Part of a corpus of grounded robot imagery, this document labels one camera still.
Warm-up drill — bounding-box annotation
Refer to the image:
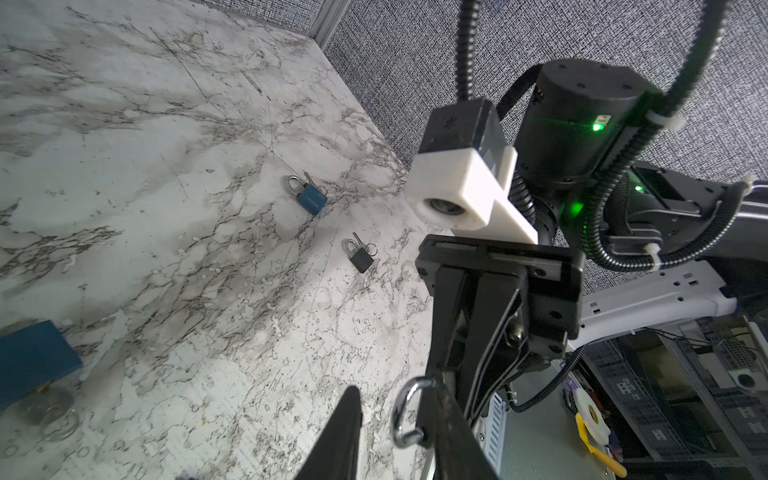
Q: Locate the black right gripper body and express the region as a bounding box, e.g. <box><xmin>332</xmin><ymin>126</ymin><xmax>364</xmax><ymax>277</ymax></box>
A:
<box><xmin>415</xmin><ymin>235</ymin><xmax>585</xmax><ymax>360</ymax></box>

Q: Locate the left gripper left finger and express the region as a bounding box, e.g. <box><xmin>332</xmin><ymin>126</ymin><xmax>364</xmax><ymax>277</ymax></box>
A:
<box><xmin>295</xmin><ymin>386</ymin><xmax>363</xmax><ymax>480</ymax></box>

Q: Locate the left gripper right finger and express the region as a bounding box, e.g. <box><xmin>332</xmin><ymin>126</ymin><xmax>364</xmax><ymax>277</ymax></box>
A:
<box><xmin>416</xmin><ymin>376</ymin><xmax>498</xmax><ymax>479</ymax></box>

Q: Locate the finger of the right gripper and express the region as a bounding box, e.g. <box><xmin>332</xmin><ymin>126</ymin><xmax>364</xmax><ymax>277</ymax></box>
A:
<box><xmin>426</xmin><ymin>266</ymin><xmax>469</xmax><ymax>390</ymax></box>
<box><xmin>456</xmin><ymin>272</ymin><xmax>528</xmax><ymax>426</ymax></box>

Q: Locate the small black padlock top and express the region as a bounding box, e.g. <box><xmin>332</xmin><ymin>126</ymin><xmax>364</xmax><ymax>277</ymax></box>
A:
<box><xmin>389</xmin><ymin>376</ymin><xmax>442</xmax><ymax>449</ymax></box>

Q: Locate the blue padlock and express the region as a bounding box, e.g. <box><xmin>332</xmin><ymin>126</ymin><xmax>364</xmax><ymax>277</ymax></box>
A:
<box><xmin>282</xmin><ymin>172</ymin><xmax>328</xmax><ymax>216</ymax></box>
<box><xmin>1</xmin><ymin>320</ymin><xmax>83</xmax><ymax>443</ymax></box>

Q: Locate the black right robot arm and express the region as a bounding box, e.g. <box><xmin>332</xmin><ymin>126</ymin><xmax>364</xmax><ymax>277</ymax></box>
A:
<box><xmin>405</xmin><ymin>59</ymin><xmax>767</xmax><ymax>427</ymax></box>

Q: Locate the black right corrugated cable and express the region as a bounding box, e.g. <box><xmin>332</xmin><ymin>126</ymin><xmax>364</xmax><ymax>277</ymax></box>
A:
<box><xmin>454</xmin><ymin>0</ymin><xmax>754</xmax><ymax>272</ymax></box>

